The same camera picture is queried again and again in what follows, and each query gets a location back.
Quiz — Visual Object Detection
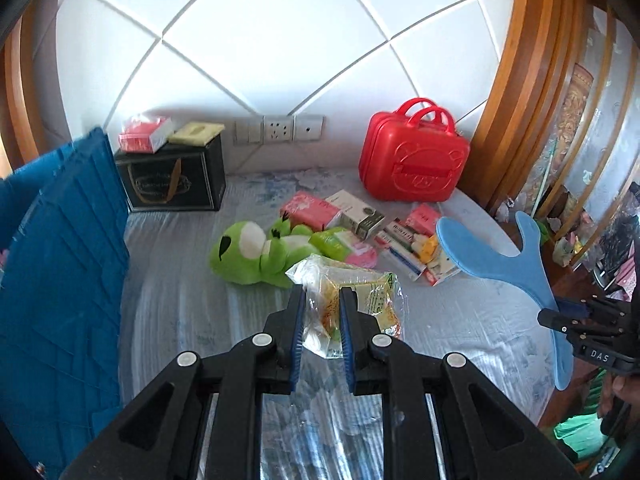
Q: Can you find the person's right hand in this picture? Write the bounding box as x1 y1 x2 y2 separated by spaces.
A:
602 371 640 411

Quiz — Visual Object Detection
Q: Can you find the green cloth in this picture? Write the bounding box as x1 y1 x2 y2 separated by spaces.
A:
552 412 613 463

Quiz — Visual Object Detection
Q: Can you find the white cartoon print box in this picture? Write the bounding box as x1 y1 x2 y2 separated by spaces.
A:
425 250 462 287

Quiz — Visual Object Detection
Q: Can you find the small yellow packet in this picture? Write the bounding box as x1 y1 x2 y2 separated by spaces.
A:
412 235 438 263

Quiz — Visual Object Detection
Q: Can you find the red tissue pack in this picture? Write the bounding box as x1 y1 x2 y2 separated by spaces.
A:
118 115 174 155

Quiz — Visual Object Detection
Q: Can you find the blue floral bedsheet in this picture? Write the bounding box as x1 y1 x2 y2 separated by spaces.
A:
117 167 566 480

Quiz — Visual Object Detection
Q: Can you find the white wall switch panel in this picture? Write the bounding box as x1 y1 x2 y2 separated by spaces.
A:
234 117 264 146

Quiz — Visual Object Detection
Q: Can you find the large pink tissue pack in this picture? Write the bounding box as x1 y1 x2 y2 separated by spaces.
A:
279 191 342 231

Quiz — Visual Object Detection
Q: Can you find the wooden bed frame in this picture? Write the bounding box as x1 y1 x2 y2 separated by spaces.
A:
0 0 616 211

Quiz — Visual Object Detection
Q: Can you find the red toy suitcase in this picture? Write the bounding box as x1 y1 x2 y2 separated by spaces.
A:
359 98 472 203

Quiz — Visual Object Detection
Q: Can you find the yellow tissue pack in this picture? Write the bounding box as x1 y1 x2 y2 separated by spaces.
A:
167 121 225 147

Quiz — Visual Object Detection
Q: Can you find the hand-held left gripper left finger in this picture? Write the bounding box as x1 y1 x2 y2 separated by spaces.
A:
60 285 307 480

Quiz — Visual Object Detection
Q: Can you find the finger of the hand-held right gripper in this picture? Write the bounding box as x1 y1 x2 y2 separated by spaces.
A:
555 297 601 318
537 310 586 336

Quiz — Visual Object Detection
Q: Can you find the green frog plush toy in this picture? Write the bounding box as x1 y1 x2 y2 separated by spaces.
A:
209 214 326 289

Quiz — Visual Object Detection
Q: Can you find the white padded headboard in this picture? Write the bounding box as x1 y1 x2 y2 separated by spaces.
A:
55 0 521 176

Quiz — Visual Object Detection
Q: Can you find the green and pink wipes packet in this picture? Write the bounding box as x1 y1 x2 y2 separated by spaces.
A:
309 227 378 268

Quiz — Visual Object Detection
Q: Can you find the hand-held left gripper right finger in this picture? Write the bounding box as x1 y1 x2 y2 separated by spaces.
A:
339 287 583 480

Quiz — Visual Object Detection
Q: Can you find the white and red medicine box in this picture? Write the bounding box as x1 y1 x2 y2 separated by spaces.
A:
375 217 426 281

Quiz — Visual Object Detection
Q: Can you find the white five-hole wall socket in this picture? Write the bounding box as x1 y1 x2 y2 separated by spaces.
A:
262 115 295 142

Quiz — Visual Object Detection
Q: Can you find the black gift box gold print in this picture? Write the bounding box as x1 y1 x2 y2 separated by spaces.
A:
115 135 227 212

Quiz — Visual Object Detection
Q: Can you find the white and dark green box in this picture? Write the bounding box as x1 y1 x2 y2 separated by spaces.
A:
325 190 386 241

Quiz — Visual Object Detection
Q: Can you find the small pink tissue pack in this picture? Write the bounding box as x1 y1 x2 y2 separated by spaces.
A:
405 203 443 236

